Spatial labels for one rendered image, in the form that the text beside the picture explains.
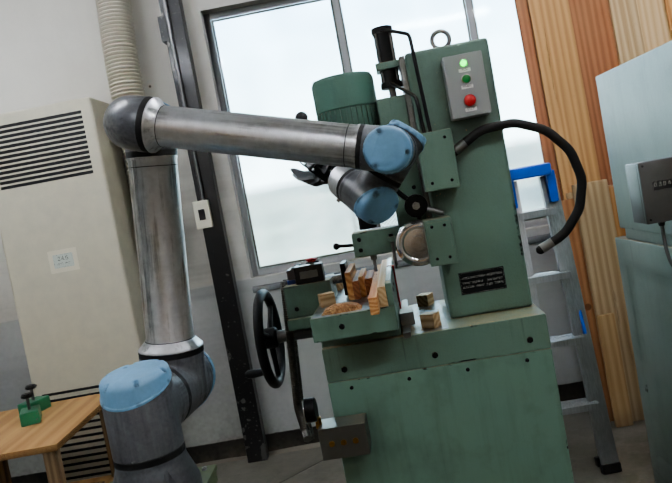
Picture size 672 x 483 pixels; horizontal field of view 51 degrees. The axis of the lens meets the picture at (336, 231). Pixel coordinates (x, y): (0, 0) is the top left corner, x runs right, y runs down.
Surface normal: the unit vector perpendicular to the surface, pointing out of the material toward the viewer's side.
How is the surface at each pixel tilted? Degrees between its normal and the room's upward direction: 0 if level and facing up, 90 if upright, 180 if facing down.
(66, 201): 90
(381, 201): 123
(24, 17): 90
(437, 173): 90
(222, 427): 90
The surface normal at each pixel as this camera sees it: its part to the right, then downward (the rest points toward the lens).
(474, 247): -0.08, 0.07
